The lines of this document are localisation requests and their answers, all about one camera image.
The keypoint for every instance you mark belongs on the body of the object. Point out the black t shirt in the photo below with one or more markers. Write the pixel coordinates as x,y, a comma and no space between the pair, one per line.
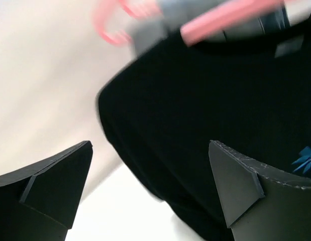
161,112

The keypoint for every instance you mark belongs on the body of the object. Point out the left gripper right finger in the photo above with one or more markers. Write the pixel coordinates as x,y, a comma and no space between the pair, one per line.
260,202

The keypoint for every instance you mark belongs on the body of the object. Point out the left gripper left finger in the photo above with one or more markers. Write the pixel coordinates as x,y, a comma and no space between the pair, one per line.
39,202

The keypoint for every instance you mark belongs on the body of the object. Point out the pink hanger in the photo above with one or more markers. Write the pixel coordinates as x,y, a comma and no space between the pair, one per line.
210,25
109,18

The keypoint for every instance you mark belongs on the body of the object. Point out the grey t shirt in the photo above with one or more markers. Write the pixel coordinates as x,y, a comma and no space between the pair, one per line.
172,16

